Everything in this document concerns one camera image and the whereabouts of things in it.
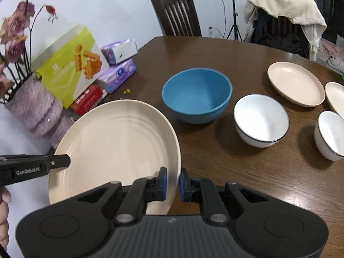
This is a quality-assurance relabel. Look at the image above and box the cream plate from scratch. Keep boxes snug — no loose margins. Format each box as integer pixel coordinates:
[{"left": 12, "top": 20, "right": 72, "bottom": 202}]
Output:
[
  {"left": 48, "top": 100, "right": 181, "bottom": 215},
  {"left": 325, "top": 81, "right": 344, "bottom": 119},
  {"left": 267, "top": 62, "right": 325, "bottom": 108}
]

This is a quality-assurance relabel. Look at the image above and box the person's left hand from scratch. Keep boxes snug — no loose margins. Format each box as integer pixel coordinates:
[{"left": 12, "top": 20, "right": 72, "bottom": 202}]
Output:
[{"left": 0, "top": 188, "right": 11, "bottom": 250}]

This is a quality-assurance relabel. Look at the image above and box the purple fuzzy vase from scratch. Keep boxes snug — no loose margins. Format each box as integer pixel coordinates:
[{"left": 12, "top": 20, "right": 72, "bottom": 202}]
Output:
[{"left": 5, "top": 75, "right": 74, "bottom": 149}]

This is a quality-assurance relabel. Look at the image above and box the blue bowl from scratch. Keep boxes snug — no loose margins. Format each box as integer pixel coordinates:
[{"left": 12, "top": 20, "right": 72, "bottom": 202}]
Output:
[{"left": 161, "top": 68, "right": 233, "bottom": 124}]

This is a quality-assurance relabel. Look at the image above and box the white bowl left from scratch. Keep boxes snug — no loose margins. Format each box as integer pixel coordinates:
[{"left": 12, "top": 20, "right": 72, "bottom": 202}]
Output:
[{"left": 233, "top": 94, "right": 290, "bottom": 149}]

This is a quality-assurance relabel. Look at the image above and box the white bowl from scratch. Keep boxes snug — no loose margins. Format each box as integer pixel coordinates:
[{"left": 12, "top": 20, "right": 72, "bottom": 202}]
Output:
[
  {"left": 233, "top": 94, "right": 290, "bottom": 149},
  {"left": 314, "top": 111, "right": 344, "bottom": 161}
]

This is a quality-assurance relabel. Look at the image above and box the red small box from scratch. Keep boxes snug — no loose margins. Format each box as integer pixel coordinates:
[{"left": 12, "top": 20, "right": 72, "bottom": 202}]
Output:
[{"left": 69, "top": 84, "right": 107, "bottom": 117}]

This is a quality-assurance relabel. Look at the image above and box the purple tissue pack lower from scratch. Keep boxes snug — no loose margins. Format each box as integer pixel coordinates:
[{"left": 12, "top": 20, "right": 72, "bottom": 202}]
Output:
[{"left": 96, "top": 59, "right": 137, "bottom": 94}]

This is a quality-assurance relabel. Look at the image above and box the purple tissue pack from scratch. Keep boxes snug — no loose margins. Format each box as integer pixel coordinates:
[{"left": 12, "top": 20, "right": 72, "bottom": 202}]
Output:
[
  {"left": 96, "top": 59, "right": 137, "bottom": 94},
  {"left": 100, "top": 39, "right": 138, "bottom": 65}
]

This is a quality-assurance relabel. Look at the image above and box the green snack box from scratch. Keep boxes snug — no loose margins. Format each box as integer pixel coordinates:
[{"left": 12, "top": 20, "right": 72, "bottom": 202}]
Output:
[{"left": 32, "top": 25, "right": 109, "bottom": 108}]

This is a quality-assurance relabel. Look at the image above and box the dried pink roses bouquet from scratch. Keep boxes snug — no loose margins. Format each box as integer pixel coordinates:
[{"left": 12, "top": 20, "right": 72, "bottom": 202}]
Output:
[{"left": 1, "top": 0, "right": 58, "bottom": 105}]

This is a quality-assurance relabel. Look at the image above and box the purple tissue pack upper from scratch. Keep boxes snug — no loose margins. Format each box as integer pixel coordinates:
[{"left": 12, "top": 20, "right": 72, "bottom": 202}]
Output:
[{"left": 100, "top": 39, "right": 138, "bottom": 65}]

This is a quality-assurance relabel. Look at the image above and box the white bowl right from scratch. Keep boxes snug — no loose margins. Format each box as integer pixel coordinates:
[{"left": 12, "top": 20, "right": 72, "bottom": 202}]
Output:
[{"left": 314, "top": 111, "right": 344, "bottom": 161}]

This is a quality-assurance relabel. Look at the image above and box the studio light on tripod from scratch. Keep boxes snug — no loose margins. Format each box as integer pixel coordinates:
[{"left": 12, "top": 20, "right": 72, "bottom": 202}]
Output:
[{"left": 226, "top": 0, "right": 243, "bottom": 41}]

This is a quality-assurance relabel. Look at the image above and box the dark wooden chair left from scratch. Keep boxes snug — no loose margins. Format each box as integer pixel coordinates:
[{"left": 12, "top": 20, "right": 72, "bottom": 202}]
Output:
[{"left": 151, "top": 0, "right": 202, "bottom": 37}]

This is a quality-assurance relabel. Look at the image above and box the wooden chair with clothes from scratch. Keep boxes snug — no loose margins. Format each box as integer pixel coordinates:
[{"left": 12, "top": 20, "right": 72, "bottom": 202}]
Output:
[{"left": 250, "top": 8, "right": 310, "bottom": 59}]

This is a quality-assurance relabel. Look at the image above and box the white plush toy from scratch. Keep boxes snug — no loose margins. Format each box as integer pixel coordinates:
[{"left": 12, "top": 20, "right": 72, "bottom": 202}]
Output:
[{"left": 327, "top": 55, "right": 344, "bottom": 72}]

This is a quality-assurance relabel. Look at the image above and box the cream sweater on chair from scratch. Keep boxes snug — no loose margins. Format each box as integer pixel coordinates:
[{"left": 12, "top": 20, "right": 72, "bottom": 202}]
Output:
[{"left": 243, "top": 0, "right": 327, "bottom": 62}]

